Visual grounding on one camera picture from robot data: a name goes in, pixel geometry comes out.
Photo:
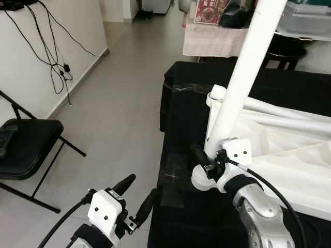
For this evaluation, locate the black stool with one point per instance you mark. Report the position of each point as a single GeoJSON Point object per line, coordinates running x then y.
{"type": "Point", "coordinates": [282, 58]}

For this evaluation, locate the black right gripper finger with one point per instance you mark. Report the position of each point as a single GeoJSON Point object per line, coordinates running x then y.
{"type": "Point", "coordinates": [200, 155]}

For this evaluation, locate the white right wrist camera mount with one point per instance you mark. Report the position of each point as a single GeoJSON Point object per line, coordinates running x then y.
{"type": "Point", "coordinates": [239, 151]}

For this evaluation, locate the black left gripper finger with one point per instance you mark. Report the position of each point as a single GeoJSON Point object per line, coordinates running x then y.
{"type": "Point", "coordinates": [147, 205]}
{"type": "Point", "coordinates": [124, 185]}

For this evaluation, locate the clear tape strip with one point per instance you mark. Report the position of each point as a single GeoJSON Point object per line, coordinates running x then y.
{"type": "Point", "coordinates": [183, 89]}
{"type": "Point", "coordinates": [173, 197]}

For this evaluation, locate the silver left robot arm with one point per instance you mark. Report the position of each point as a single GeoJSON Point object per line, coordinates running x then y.
{"type": "Point", "coordinates": [88, 240]}

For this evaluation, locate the red printed carton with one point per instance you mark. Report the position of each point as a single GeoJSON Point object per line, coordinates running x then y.
{"type": "Point", "coordinates": [209, 11]}

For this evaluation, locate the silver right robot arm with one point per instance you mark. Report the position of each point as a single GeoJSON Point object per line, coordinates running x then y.
{"type": "Point", "coordinates": [264, 217]}

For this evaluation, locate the black chair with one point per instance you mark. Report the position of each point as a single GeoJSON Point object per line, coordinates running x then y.
{"type": "Point", "coordinates": [31, 150]}

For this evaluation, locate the green box lid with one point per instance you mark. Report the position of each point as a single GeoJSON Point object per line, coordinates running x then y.
{"type": "Point", "coordinates": [315, 2]}

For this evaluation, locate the black bag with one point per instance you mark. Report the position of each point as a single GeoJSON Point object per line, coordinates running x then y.
{"type": "Point", "coordinates": [235, 15]}

